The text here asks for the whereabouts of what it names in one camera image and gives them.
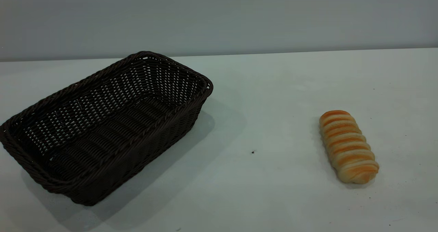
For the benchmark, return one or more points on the black woven wicker basket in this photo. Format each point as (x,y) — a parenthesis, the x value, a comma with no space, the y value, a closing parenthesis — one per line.
(102,129)

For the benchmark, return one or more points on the striped orange bread roll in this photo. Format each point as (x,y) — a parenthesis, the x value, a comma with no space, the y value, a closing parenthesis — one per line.
(347,146)

